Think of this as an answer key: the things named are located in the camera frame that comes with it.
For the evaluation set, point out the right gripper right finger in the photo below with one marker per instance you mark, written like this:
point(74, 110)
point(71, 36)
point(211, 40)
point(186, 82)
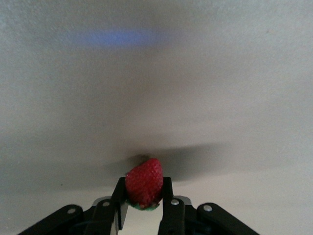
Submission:
point(176, 218)

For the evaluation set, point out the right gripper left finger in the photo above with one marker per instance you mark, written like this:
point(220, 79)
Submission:
point(102, 215)

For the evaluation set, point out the red strawberry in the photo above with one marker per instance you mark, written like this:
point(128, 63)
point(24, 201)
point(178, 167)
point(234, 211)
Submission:
point(145, 182)

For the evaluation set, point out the large table mat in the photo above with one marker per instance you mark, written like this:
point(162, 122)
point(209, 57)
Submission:
point(156, 73)

